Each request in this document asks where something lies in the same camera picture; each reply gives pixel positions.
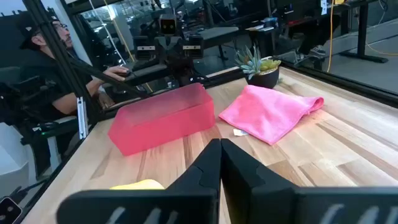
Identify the silver metal bracket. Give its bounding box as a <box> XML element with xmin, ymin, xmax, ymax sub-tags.
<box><xmin>76</xmin><ymin>96</ymin><xmax>89</xmax><ymax>140</ymax></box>

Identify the succulent in black pot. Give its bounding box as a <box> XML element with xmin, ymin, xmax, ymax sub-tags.
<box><xmin>234</xmin><ymin>44</ymin><xmax>282</xmax><ymax>90</ymax></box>

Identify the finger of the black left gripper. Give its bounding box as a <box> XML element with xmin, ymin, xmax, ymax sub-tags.
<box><xmin>169</xmin><ymin>35</ymin><xmax>205</xmax><ymax>62</ymax></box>
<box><xmin>134</xmin><ymin>35</ymin><xmax>170</xmax><ymax>62</ymax></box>

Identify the grey desk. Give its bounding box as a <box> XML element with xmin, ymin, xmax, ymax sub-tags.
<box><xmin>123</xmin><ymin>62</ymin><xmax>172</xmax><ymax>88</ymax></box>

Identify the pink microfiber towel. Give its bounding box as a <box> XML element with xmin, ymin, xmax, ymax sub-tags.
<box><xmin>218</xmin><ymin>84</ymin><xmax>325</xmax><ymax>146</ymax></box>

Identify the yellow cable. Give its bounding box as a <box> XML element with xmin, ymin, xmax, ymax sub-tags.
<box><xmin>103</xmin><ymin>0</ymin><xmax>154</xmax><ymax>93</ymax></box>
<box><xmin>325</xmin><ymin>0</ymin><xmax>336</xmax><ymax>73</ymax></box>

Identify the pink translucent plastic bin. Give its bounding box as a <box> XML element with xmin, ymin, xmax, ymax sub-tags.
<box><xmin>108</xmin><ymin>82</ymin><xmax>216</xmax><ymax>157</ymax></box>

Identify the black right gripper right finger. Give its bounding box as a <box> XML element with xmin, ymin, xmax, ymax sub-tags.
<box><xmin>220</xmin><ymin>138</ymin><xmax>398</xmax><ymax>224</ymax></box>

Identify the yellow microfiber towel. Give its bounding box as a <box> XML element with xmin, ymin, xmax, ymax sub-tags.
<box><xmin>109</xmin><ymin>179</ymin><xmax>165</xmax><ymax>191</ymax></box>

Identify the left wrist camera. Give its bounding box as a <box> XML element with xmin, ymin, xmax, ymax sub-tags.
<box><xmin>159</xmin><ymin>13</ymin><xmax>178</xmax><ymax>36</ymax></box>

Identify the black standing desk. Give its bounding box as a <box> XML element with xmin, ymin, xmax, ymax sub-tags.
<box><xmin>338</xmin><ymin>0</ymin><xmax>389</xmax><ymax>64</ymax></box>

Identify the small black camera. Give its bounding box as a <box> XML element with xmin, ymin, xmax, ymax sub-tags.
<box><xmin>0</xmin><ymin>196</ymin><xmax>24</xmax><ymax>224</ymax></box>

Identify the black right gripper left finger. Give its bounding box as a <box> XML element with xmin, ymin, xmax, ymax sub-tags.
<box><xmin>57</xmin><ymin>138</ymin><xmax>222</xmax><ymax>224</ymax></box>

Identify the grey table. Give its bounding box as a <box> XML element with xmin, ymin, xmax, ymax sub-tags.
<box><xmin>194</xmin><ymin>26</ymin><xmax>241</xmax><ymax>62</ymax></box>

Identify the person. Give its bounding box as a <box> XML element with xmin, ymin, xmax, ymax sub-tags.
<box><xmin>287</xmin><ymin>14</ymin><xmax>342</xmax><ymax>62</ymax></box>
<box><xmin>14</xmin><ymin>11</ymin><xmax>131</xmax><ymax>125</ymax></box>

